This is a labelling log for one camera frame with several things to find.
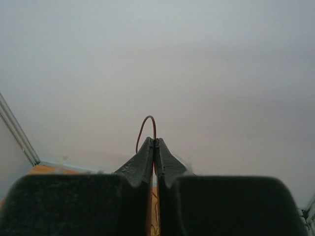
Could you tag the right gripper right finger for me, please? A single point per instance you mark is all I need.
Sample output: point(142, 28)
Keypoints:
point(192, 205)

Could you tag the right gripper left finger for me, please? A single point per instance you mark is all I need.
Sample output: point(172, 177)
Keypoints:
point(116, 204)

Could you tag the left aluminium frame post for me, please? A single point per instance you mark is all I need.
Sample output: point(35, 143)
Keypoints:
point(17, 132)

